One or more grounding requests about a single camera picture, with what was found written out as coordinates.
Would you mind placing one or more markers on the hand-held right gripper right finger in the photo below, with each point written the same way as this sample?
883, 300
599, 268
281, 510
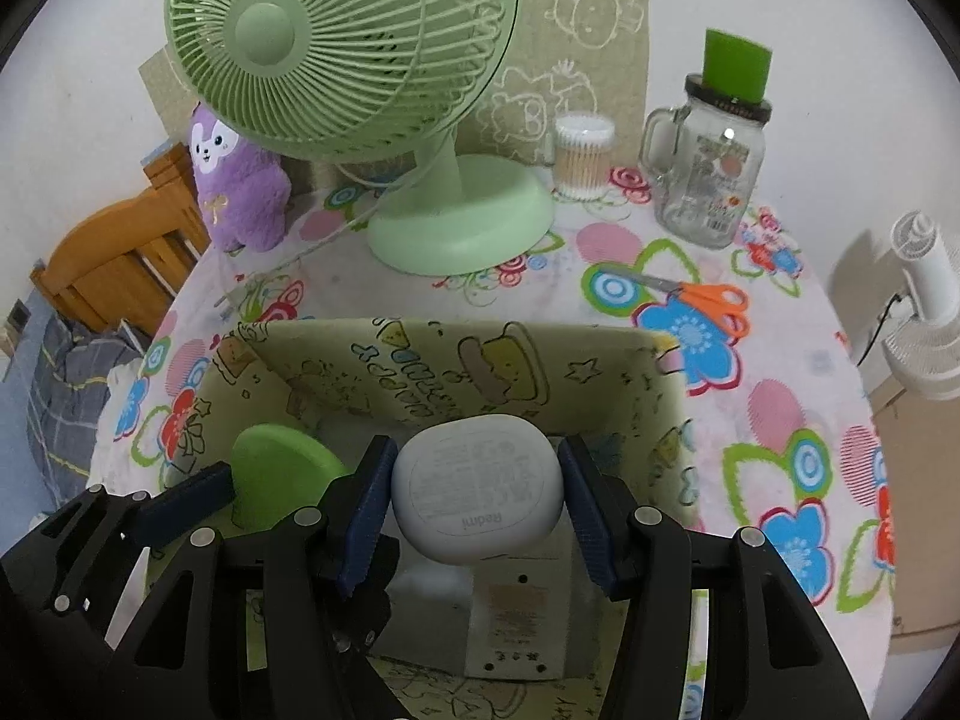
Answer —
592, 525

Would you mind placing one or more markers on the beige wooden cabinet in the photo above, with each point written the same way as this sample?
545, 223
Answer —
919, 465

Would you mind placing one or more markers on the white earbuds case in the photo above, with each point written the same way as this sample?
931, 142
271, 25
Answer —
480, 487

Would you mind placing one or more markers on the cotton swab container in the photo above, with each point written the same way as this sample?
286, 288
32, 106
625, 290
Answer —
583, 165

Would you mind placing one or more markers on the purple plush toy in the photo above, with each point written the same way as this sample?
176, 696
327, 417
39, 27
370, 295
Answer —
240, 195

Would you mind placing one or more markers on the yellow patterned storage box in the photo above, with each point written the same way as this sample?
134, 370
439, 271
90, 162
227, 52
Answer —
420, 367

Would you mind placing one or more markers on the green plastic cup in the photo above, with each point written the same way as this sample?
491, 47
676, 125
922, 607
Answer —
735, 64

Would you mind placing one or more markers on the floral tablecloth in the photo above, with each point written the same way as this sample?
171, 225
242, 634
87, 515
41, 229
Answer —
765, 405

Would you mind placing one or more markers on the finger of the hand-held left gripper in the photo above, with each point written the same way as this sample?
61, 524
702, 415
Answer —
187, 499

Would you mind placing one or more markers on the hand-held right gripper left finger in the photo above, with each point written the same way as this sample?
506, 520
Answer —
367, 525

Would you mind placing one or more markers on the white printed rectangular box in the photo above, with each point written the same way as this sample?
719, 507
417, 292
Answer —
517, 615

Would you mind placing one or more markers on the wall socket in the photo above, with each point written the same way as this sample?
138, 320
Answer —
19, 319

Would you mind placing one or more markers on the green oval case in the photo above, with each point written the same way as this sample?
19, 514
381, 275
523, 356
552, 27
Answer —
277, 472

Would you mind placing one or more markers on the glass mug jar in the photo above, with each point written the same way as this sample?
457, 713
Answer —
705, 180

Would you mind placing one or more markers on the grey plaid bedding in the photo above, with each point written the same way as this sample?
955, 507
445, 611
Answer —
67, 390

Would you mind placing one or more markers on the white clip fan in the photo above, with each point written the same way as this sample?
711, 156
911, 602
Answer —
926, 345

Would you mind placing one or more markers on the green desk fan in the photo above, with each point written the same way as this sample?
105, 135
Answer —
262, 34

